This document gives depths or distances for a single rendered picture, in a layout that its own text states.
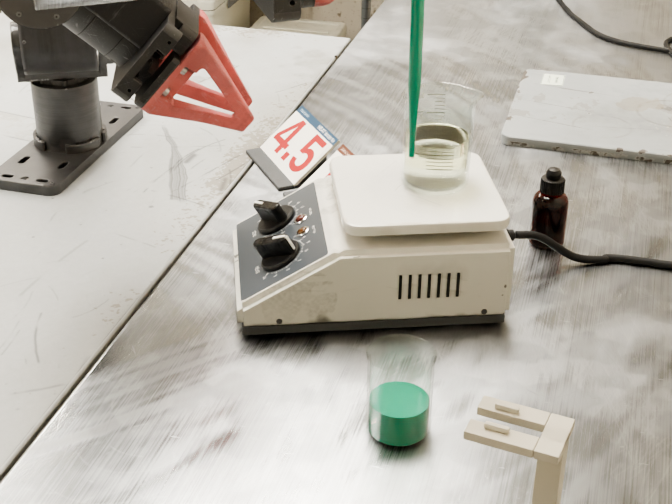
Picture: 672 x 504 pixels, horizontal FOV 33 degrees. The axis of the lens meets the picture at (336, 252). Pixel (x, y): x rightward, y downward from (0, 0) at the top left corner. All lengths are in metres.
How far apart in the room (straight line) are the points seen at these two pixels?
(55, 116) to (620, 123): 0.56
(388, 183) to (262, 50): 0.56
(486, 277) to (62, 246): 0.36
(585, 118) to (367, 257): 0.46
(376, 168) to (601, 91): 0.45
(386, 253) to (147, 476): 0.23
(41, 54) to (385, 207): 0.38
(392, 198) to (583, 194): 0.28
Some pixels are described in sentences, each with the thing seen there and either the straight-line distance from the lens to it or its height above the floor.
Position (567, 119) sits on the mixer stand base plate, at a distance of 1.20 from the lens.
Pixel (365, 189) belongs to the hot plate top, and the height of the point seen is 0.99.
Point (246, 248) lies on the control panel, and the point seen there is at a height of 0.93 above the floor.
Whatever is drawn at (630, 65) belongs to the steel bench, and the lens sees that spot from 1.39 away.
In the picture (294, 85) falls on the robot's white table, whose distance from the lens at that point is 1.28.
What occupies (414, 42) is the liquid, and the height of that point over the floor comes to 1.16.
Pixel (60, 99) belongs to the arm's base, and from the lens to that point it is 1.09.
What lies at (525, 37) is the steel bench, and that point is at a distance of 1.46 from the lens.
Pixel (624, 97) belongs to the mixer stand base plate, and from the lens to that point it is 1.27.
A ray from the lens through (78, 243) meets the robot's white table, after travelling 0.97.
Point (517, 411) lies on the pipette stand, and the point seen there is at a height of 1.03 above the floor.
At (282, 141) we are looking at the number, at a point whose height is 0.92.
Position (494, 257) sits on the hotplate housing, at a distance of 0.82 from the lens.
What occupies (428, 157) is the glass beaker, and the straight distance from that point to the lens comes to 0.82.
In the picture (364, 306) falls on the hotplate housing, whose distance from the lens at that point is 0.82.
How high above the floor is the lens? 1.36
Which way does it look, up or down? 29 degrees down
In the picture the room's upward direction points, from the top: 1 degrees clockwise
